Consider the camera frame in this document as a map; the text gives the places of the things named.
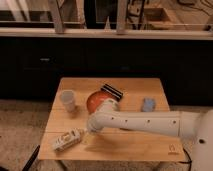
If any blue sponge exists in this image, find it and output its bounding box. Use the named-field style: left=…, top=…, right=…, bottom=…
left=141, top=98, right=155, bottom=112

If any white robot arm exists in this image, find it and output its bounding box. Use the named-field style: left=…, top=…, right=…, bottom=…
left=87, top=98, right=213, bottom=171

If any white bottle with label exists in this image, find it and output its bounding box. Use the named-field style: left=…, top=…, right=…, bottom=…
left=52, top=128, right=84, bottom=151

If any orange ceramic bowl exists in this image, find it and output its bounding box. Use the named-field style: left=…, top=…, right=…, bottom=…
left=86, top=91, right=112, bottom=114

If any black cable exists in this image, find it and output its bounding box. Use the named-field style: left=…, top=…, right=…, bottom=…
left=179, top=148, right=194, bottom=171

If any wooden table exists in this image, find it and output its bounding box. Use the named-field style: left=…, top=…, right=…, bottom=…
left=38, top=77, right=184, bottom=165

